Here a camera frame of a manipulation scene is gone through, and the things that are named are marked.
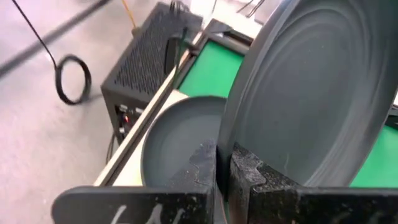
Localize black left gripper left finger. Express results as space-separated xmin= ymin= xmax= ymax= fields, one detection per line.
xmin=51 ymin=139 xmax=218 ymax=224

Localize yellow cable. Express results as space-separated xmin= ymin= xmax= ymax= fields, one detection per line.
xmin=120 ymin=0 xmax=141 ymax=37

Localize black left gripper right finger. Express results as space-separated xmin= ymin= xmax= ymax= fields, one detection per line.
xmin=228 ymin=144 xmax=398 ymax=224

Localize dark grey plate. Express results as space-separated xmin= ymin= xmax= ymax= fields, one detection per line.
xmin=140 ymin=95 xmax=228 ymax=188
xmin=216 ymin=0 xmax=398 ymax=191

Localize black cable bundle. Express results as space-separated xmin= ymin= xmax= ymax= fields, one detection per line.
xmin=236 ymin=0 xmax=267 ymax=18

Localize black cable with loop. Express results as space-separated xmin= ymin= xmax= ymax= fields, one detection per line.
xmin=11 ymin=0 xmax=93 ymax=106

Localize black perforated computer case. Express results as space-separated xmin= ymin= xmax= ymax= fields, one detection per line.
xmin=100 ymin=1 xmax=205 ymax=146

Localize green table mat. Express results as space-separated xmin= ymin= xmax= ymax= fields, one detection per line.
xmin=177 ymin=40 xmax=398 ymax=188

